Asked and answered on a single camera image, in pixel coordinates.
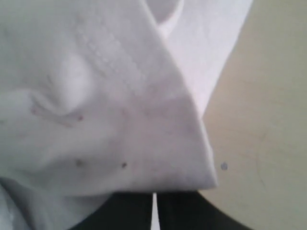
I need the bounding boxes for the white t-shirt red logo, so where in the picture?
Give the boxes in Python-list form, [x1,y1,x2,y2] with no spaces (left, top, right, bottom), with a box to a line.
[0,0,252,230]

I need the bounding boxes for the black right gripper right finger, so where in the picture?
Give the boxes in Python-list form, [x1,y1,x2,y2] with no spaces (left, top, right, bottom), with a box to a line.
[157,192,249,230]

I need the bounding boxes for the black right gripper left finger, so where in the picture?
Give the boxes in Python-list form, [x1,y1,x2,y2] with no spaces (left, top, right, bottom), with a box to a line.
[71,193,153,230]

